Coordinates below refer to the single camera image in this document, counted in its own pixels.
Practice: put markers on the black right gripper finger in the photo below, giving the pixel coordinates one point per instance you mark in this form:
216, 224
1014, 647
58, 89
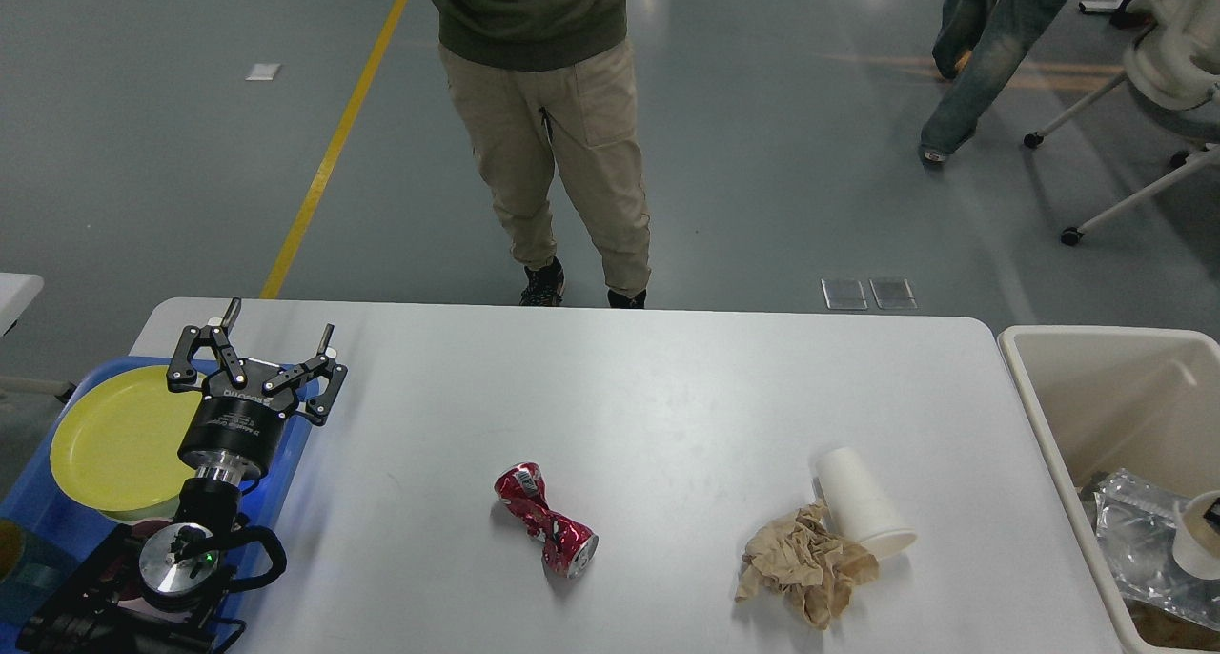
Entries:
1211, 514

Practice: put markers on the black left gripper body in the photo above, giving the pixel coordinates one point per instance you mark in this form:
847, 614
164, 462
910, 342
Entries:
238, 422

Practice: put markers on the aluminium foil tray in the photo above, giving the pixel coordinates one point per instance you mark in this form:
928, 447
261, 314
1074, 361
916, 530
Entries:
1135, 529

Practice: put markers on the yellow plastic plate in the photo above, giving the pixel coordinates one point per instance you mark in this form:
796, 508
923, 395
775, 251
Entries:
117, 447

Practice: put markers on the dark teal mug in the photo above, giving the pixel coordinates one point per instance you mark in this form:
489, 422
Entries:
32, 569

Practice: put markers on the white paper cup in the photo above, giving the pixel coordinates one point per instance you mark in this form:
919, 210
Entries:
1195, 546
861, 509

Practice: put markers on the pale green plate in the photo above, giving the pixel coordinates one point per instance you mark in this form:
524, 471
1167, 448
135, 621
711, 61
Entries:
162, 510

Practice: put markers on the beige plastic bin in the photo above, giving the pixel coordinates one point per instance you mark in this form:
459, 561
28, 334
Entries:
1104, 398

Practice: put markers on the white side table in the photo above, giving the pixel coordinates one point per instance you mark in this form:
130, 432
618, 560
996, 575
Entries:
17, 293

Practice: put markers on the blue plastic tray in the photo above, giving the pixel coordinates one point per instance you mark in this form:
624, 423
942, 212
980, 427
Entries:
57, 530

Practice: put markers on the crushed red soda can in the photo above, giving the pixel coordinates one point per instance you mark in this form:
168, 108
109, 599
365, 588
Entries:
568, 546

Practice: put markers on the lying white paper cup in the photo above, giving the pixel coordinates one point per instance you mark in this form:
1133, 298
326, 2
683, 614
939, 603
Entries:
861, 509

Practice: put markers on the person in green sweater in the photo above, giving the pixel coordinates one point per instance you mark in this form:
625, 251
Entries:
546, 89

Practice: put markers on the crumpled brown paper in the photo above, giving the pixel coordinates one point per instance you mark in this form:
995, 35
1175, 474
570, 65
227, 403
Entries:
813, 569

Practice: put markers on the office chair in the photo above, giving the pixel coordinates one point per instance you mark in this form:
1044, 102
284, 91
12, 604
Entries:
1157, 161

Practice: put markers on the person in blue jeans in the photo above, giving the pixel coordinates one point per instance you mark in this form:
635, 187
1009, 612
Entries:
980, 46

